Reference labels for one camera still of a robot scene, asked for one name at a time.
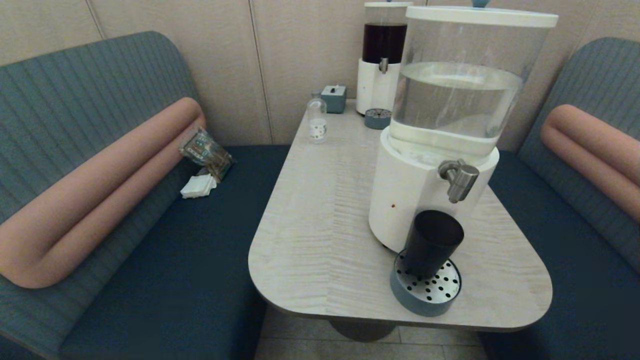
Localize blue upholstered bench sofa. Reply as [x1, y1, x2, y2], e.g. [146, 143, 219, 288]
[0, 31, 291, 360]
[480, 37, 640, 360]

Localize black plastic cup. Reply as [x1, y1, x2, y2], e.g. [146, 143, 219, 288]
[403, 209, 465, 281]

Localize large blue perforated drip tray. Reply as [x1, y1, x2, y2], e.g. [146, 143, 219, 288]
[390, 249, 462, 317]

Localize small clear plastic bottle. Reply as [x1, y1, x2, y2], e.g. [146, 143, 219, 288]
[307, 92, 328, 144]

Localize pink bolster cushion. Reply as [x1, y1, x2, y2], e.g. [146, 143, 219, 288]
[0, 97, 207, 289]
[540, 104, 640, 223]

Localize white paper napkins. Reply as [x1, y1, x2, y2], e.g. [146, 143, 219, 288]
[180, 172, 218, 199]

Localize teal tissue box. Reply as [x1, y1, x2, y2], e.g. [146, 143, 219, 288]
[321, 84, 347, 114]

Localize small blue drip tray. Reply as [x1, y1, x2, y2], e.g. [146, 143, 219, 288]
[364, 108, 393, 130]

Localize golden table pedestal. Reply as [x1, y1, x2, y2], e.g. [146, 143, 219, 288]
[327, 319, 401, 343]

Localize large clear water dispenser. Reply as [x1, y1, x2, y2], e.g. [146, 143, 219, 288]
[368, 6, 559, 255]

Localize small dark drink dispenser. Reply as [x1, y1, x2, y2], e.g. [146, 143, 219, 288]
[356, 1, 415, 117]

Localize silver water dispenser tap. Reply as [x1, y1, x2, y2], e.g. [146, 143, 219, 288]
[438, 159, 480, 204]

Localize clear plastic snack bag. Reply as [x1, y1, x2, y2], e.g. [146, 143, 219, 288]
[179, 127, 235, 182]

